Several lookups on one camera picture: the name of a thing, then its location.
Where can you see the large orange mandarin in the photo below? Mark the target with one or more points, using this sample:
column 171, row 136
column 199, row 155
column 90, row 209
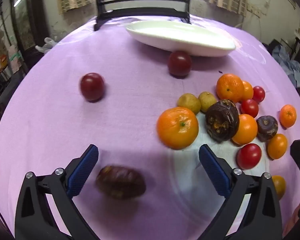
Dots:
column 229, row 88
column 177, row 128

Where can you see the brown water chestnut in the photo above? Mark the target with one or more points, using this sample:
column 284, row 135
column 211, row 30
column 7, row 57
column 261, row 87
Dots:
column 120, row 182

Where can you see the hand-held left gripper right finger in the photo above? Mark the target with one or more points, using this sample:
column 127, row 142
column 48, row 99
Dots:
column 213, row 170

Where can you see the small dark water chestnut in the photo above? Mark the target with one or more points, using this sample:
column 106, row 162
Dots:
column 267, row 128

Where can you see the purple printed tablecloth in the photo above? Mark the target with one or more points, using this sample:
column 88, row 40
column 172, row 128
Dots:
column 127, row 110

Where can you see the white plastic bag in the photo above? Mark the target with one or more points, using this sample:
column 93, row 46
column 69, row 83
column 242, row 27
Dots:
column 46, row 44

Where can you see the greenish orange small citrus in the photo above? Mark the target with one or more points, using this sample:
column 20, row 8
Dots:
column 279, row 186

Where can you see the yellow-brown longan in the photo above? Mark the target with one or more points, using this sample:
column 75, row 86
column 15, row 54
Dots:
column 188, row 103
column 207, row 101

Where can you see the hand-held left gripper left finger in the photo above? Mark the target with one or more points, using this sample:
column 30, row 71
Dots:
column 83, row 170

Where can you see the large dark water chestnut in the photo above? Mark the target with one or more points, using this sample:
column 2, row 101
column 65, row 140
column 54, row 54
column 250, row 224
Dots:
column 221, row 121

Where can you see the dark wooden cabinet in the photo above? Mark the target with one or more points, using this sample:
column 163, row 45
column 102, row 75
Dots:
column 27, row 20

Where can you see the small orange mandarin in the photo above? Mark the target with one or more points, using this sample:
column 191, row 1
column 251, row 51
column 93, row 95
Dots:
column 288, row 115

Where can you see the red cherry tomato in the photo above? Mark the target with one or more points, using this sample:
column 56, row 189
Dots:
column 250, row 108
column 259, row 93
column 248, row 156

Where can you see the black framed painted table screen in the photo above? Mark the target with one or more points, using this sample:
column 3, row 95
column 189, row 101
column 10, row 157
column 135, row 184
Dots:
column 140, row 6

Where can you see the blue clothing pile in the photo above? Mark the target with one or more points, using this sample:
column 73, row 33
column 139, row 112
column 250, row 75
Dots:
column 291, row 66

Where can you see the dark red plum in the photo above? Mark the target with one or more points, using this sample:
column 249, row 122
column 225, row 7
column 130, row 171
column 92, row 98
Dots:
column 179, row 63
column 92, row 87

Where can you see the white oval plate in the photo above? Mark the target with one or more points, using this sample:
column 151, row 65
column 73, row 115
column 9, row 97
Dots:
column 175, row 36

